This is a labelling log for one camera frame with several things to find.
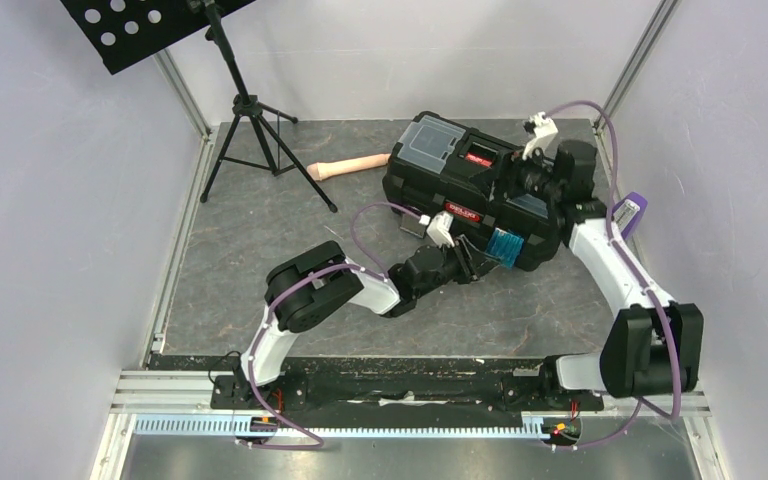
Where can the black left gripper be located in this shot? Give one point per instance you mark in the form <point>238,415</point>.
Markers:
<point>474,261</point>

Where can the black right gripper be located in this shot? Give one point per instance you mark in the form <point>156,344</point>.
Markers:
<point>528,176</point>

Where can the black plastic toolbox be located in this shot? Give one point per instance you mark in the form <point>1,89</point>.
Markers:
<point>440,165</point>

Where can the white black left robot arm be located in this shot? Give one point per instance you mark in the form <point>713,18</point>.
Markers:
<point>305,290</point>

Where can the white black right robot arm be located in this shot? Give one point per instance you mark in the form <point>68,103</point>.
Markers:
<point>654,345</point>

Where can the purple plastic scraper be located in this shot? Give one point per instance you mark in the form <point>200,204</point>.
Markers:
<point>628,213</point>

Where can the black tripod music stand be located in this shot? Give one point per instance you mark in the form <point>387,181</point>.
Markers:
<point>124,33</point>

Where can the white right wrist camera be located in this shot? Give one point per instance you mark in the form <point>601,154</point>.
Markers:
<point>543,131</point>

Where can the beige wooden handle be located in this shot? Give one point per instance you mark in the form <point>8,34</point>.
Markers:
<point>321,171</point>

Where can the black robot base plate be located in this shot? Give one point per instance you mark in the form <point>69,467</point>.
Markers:
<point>403,392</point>

